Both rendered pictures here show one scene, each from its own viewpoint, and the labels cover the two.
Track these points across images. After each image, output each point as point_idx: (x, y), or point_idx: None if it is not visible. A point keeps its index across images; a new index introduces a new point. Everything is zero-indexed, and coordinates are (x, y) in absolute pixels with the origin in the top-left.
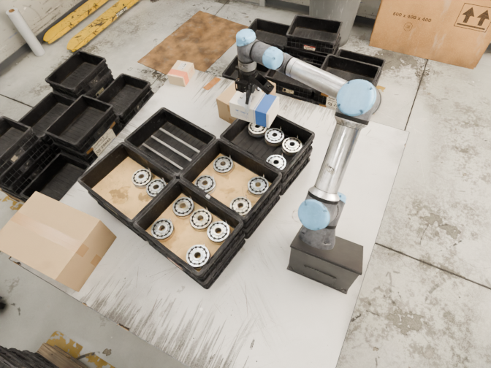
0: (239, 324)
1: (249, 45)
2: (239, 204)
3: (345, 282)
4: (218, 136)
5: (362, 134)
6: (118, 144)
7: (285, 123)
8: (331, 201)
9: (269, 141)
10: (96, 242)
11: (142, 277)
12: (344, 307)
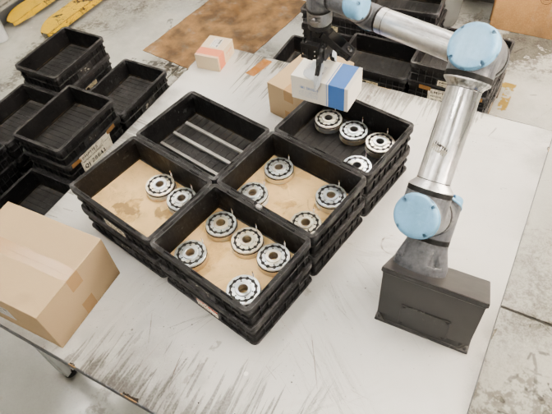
0: (304, 395)
1: None
2: (303, 221)
3: (464, 330)
4: None
5: (484, 135)
6: None
7: (370, 112)
8: (442, 194)
9: (347, 137)
10: (94, 274)
11: (158, 328)
12: (464, 373)
